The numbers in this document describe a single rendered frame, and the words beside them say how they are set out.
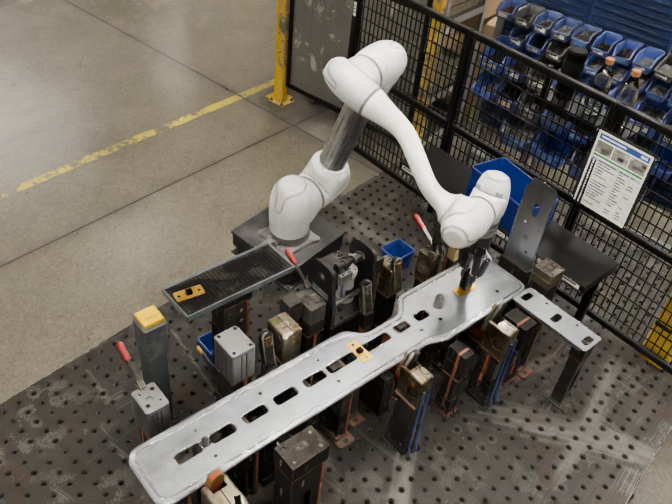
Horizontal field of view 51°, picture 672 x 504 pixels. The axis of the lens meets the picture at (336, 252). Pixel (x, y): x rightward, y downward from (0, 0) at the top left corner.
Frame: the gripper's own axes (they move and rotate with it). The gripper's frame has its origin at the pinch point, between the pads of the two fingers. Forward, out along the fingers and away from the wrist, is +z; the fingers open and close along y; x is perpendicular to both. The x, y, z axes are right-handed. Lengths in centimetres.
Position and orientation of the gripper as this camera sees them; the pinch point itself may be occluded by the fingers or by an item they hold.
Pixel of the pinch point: (467, 279)
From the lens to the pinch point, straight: 234.0
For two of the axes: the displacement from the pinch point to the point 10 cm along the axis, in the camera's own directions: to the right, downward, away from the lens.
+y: 6.4, 5.4, -5.4
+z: -0.9, 7.6, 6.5
